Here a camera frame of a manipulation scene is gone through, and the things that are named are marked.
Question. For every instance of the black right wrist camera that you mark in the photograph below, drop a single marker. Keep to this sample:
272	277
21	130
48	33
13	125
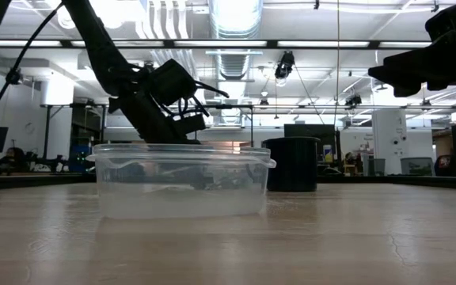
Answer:
441	25

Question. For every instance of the black overhead camera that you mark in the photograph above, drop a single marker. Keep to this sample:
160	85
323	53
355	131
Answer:
284	65
353	99

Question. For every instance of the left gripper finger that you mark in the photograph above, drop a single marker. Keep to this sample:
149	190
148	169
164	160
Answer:
204	180
184	166

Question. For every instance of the person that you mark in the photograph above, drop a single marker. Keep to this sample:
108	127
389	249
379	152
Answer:
16	156

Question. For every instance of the rectangular clear plastic container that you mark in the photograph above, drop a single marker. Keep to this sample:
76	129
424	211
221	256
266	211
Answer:
180	202

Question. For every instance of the white pillar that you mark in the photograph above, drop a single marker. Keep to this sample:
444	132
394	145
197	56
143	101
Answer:
388	142

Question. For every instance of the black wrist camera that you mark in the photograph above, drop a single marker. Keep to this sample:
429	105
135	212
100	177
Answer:
170	81
441	25

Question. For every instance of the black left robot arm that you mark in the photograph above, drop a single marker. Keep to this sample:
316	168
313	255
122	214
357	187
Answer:
97	47

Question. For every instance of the blue box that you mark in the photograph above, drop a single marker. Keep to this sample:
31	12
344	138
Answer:
79	156

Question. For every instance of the grey bin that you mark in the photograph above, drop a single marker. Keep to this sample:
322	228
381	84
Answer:
417	166

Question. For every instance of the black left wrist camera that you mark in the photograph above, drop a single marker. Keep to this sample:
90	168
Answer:
170	81

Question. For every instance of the silver ventilation duct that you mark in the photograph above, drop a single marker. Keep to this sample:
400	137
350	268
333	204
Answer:
234	20

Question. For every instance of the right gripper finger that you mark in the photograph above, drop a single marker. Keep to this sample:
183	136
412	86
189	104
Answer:
414	90
406	69

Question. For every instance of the black enamel mug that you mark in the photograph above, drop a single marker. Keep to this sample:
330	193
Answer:
293	166

